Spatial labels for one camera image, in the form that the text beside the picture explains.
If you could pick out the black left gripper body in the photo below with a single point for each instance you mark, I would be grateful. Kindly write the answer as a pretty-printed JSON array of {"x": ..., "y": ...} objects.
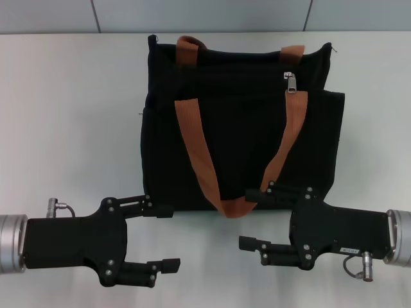
[{"x": 74, "y": 242}]

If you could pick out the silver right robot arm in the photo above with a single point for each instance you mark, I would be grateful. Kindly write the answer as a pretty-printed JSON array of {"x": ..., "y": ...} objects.
[{"x": 401, "y": 237}]

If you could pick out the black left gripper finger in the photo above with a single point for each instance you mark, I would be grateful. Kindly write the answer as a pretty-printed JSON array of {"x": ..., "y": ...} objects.
[
  {"x": 141, "y": 207},
  {"x": 138, "y": 272}
]

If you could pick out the silver zipper pull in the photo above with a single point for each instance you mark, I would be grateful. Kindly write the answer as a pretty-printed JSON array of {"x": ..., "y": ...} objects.
[{"x": 291, "y": 85}]

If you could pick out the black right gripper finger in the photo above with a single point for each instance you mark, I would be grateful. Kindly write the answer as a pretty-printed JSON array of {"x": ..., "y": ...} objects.
[
  {"x": 279, "y": 255},
  {"x": 279, "y": 195}
]

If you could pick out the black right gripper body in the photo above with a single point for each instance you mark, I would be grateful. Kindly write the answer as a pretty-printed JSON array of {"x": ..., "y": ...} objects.
[{"x": 340, "y": 231}]

